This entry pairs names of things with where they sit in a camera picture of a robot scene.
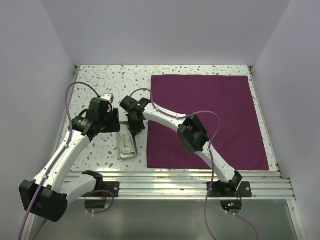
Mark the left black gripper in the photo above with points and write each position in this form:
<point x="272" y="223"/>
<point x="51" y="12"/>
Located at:
<point x="114" y="126"/>

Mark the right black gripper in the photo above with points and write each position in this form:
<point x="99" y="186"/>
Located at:
<point x="135" y="130"/>

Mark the suture packet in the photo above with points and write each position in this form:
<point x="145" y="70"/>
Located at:
<point x="121" y="141"/>
<point x="129" y="144"/>

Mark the metal instrument tray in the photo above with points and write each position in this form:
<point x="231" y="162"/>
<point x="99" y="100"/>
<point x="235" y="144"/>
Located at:
<point x="124" y="129"/>

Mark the purple surgical cloth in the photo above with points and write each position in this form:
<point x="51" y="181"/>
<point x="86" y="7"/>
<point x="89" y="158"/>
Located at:
<point x="225" y="107"/>

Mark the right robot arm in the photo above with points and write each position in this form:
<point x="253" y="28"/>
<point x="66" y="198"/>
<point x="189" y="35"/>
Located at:
<point x="192" y="136"/>

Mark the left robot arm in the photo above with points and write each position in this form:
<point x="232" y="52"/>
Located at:
<point x="46" y="195"/>

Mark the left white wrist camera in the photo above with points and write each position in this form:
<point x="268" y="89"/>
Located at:
<point x="108" y="97"/>

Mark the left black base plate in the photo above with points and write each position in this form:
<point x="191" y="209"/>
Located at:
<point x="111" y="186"/>

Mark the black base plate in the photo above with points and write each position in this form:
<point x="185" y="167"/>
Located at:
<point x="111" y="186"/>
<point x="223" y="190"/>

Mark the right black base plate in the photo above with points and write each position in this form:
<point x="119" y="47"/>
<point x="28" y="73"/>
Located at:
<point x="223" y="190"/>

